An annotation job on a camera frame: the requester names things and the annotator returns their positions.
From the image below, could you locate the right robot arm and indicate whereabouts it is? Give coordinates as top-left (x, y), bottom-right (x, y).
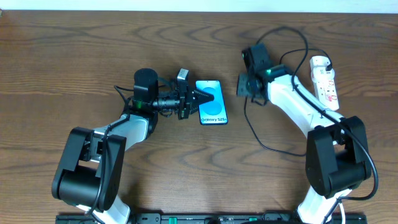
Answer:
top-left (236, 44), bottom-right (378, 223)

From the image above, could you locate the white power strip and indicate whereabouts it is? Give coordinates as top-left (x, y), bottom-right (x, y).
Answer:
top-left (310, 55), bottom-right (340, 111)

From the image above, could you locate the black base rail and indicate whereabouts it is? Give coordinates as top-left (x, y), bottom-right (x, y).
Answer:
top-left (55, 211), bottom-right (368, 224)

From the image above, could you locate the blue Galaxy smartphone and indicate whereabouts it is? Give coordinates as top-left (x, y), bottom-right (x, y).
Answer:
top-left (195, 80), bottom-right (228, 125)

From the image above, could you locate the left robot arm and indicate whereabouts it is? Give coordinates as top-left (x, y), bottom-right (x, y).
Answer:
top-left (52, 68), bottom-right (215, 223)

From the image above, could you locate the black charger cable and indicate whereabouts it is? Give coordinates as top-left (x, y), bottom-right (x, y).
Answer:
top-left (243, 48), bottom-right (333, 157)

